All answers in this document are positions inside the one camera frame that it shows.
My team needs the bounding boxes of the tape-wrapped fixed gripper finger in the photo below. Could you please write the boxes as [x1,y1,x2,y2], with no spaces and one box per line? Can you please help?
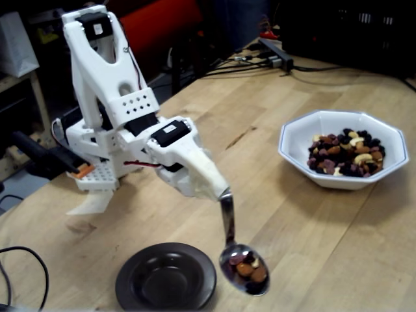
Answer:
[187,148,230,196]

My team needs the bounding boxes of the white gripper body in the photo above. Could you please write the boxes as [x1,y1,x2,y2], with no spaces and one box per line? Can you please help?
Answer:
[146,118,202,189]

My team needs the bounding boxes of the tape-wrapped moving gripper finger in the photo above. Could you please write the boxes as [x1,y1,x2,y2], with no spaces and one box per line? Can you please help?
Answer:
[155,164,217,201]

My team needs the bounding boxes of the metal spoon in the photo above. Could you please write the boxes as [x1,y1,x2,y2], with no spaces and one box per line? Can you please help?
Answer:
[218,191,271,296]

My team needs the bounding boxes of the scooped nut mix portion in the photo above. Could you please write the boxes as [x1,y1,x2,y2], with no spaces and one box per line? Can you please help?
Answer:
[227,252,269,292]

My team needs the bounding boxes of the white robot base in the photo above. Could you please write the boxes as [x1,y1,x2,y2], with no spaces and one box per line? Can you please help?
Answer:
[51,112,126,192]

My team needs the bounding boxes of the brown round plate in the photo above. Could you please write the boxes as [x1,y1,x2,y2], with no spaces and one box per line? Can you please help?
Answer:
[114,242,218,312]

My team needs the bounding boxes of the white octagonal bowl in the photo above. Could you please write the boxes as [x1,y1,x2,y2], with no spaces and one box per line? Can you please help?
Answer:
[278,109,410,191]

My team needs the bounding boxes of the cream tape strip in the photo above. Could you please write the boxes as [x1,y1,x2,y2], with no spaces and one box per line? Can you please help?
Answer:
[66,189,114,216]

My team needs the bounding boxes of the red chair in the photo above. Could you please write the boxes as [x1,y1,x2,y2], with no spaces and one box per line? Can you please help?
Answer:
[107,0,212,71]

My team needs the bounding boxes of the black bar clamp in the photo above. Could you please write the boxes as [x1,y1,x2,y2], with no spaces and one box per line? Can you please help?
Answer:
[11,131,96,179]

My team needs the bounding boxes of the dark blue fabric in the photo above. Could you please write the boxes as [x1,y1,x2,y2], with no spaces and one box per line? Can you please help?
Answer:
[213,0,270,55]

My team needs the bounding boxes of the mixed nuts and dried fruit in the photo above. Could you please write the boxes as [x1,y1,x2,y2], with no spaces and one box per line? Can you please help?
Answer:
[307,128,387,178]

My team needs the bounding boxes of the wooden shelf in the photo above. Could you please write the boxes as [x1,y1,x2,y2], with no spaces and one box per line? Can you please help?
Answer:
[0,70,53,183]

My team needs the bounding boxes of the red alligator clips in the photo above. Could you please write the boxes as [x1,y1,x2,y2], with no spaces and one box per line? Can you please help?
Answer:
[258,16,282,40]

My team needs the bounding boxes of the yellow package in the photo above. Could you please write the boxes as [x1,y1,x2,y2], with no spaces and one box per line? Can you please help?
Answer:
[36,27,60,45]

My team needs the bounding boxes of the white cardboard box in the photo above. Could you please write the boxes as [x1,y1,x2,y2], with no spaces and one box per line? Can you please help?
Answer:
[0,12,40,78]

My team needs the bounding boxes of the black plastic crate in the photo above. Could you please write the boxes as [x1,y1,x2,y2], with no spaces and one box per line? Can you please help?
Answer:
[281,0,416,79]

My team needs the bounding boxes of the cable with silver plug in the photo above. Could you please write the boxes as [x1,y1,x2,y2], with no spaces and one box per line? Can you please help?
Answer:
[213,55,261,66]

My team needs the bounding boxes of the long black cable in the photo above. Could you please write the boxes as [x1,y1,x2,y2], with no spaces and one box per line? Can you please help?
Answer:
[0,246,50,309]

